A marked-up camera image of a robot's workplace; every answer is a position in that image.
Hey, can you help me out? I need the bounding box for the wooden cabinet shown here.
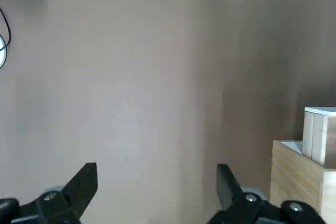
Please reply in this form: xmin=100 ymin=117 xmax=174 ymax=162
xmin=270 ymin=140 xmax=336 ymax=224

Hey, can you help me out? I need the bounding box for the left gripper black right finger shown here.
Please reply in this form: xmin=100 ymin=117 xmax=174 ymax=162
xmin=208 ymin=163 xmax=326 ymax=224

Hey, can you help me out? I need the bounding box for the wooden drawer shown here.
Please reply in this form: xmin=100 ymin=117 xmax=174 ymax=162
xmin=302 ymin=106 xmax=336 ymax=169

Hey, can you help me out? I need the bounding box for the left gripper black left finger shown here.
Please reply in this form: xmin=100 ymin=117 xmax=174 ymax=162
xmin=0 ymin=163 xmax=99 ymax=224

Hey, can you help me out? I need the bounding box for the thin black device cable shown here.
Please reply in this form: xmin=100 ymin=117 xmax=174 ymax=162
xmin=0 ymin=6 xmax=12 ymax=52

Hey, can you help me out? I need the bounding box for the small white device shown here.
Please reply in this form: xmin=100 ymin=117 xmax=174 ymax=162
xmin=0 ymin=34 xmax=7 ymax=69

